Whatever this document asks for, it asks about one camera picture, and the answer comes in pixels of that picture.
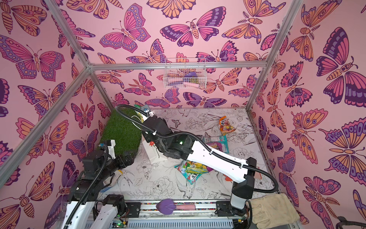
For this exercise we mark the white floral paper bag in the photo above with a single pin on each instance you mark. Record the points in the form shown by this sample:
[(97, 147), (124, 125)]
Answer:
[(153, 154)]

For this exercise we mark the beige leather glove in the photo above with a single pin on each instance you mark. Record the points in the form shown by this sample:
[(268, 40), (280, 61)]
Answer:
[(273, 210)]

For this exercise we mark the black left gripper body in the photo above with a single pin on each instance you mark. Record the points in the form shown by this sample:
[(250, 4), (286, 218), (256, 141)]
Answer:
[(120, 163)]

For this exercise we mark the clear wall basket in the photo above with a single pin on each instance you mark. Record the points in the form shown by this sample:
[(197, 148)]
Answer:
[(185, 73)]

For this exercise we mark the teal red candy bag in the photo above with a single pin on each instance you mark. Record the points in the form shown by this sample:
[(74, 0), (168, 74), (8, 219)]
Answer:
[(190, 177)]

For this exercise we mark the teal mint candy bag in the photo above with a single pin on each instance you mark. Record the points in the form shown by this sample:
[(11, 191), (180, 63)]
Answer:
[(222, 139)]

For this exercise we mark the purple pink silicone spatula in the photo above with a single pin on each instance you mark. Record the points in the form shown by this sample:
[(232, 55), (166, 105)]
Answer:
[(167, 206)]

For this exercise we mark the green artificial grass mat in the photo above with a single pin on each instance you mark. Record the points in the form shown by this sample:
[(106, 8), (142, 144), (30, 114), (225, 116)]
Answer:
[(126, 135)]

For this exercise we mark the orange lemon candy bag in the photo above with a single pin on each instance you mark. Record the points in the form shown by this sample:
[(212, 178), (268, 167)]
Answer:
[(225, 127)]

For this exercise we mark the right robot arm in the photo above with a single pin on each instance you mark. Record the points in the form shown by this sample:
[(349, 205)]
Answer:
[(187, 146)]

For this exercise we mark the brown chocolate candy packet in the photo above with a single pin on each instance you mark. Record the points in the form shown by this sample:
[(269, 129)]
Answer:
[(207, 137)]

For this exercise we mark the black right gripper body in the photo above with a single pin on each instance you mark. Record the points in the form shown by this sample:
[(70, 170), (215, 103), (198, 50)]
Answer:
[(149, 123)]

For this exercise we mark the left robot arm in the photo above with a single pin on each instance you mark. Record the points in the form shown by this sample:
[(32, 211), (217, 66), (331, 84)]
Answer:
[(98, 166)]

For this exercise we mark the purple blackcurrant candy bag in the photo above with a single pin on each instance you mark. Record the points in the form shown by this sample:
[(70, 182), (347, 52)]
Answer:
[(217, 145)]

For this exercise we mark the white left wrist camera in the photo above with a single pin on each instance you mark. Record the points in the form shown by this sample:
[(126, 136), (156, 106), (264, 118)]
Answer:
[(111, 145)]

